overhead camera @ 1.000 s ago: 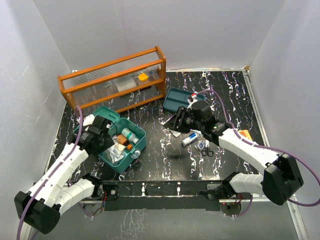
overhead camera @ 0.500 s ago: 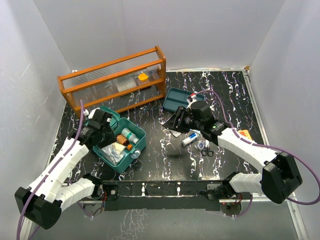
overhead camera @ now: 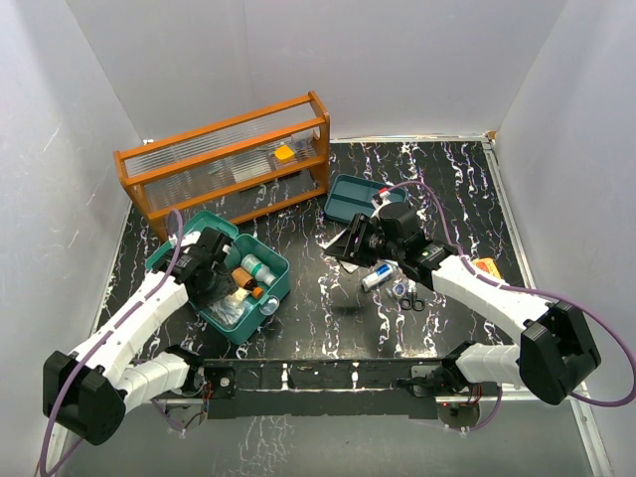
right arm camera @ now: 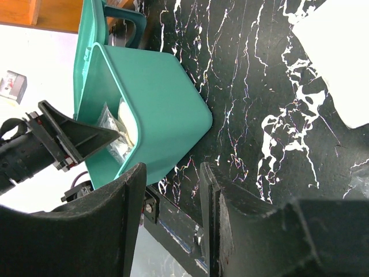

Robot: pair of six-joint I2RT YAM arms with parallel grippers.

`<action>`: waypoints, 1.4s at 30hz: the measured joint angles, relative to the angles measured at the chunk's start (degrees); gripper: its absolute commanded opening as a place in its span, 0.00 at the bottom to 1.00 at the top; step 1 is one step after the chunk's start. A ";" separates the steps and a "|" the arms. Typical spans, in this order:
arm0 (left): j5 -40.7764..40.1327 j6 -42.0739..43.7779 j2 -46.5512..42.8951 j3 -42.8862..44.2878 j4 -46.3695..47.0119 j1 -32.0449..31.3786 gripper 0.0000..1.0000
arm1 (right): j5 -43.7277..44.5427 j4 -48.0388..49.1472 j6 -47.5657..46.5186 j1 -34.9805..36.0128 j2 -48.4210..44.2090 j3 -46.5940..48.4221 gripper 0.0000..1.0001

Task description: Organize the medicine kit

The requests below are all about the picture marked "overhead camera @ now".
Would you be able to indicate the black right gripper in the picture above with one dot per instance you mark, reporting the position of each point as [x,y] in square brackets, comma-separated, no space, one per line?
[352,243]

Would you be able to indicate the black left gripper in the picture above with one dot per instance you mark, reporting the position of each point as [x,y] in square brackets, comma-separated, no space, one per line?
[225,287]

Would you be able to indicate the brown medicine bottle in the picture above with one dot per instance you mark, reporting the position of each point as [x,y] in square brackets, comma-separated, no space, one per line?
[246,281]

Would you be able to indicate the white blue ointment tube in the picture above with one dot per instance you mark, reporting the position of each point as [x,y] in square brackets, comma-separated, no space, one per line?
[378,276]

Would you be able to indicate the clear bag cotton balls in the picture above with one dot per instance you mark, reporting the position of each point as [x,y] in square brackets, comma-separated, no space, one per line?
[230,310]

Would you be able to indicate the dark teal divider tray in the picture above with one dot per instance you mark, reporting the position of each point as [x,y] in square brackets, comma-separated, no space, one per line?
[350,195]

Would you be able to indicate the white green-labelled bottle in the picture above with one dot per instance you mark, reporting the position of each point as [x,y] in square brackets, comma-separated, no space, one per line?
[257,269]

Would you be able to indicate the small tape roll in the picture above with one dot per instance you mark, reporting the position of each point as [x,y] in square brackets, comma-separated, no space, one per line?
[399,290]

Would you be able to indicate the clear bag of gauze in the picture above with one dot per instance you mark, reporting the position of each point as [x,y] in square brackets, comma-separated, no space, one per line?
[348,267]

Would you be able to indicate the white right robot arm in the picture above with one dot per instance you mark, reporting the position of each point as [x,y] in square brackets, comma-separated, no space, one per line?
[552,350]

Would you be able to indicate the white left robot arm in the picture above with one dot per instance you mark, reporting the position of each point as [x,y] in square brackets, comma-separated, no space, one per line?
[91,389]

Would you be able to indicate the teal medicine kit box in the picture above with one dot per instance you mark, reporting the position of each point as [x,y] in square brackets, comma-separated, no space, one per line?
[234,281]

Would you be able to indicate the black small scissors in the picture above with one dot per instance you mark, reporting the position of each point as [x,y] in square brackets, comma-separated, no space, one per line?
[410,302]

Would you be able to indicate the orange block on shelf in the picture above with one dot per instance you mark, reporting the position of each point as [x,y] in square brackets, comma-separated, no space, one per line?
[284,154]

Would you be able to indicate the orange wooden shelf rack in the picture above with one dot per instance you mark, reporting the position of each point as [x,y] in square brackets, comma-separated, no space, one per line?
[193,168]

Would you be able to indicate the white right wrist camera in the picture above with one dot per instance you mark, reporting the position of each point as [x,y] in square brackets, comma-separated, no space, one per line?
[381,198]

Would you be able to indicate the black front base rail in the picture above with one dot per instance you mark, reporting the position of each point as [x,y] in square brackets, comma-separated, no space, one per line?
[418,388]

